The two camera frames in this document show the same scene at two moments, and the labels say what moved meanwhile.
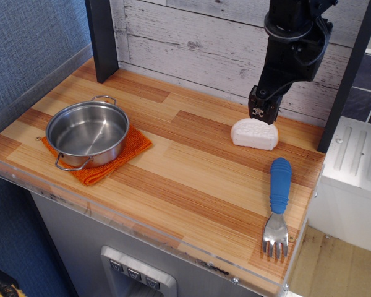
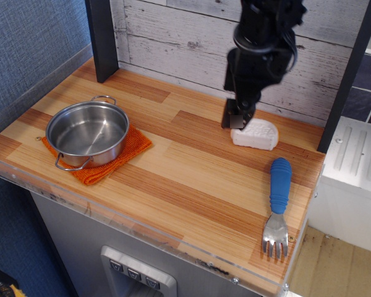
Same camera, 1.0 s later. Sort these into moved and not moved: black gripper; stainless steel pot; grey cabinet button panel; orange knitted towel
Moved: black gripper
Not moved: stainless steel pot; orange knitted towel; grey cabinet button panel
